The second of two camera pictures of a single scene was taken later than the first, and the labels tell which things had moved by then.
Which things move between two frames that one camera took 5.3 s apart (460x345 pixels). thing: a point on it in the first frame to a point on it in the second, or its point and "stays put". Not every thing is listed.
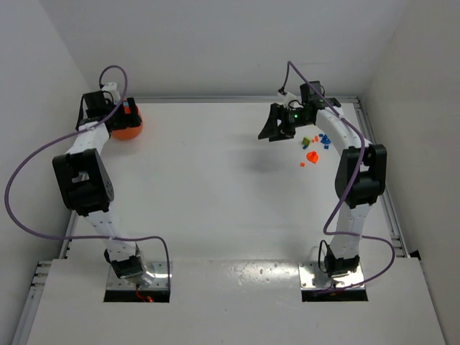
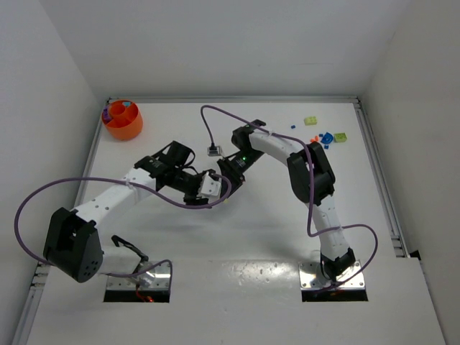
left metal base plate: (157, 270) stays put
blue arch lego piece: (325, 140) stays put
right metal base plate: (313, 279) stays put
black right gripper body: (282, 121) to (227, 174)
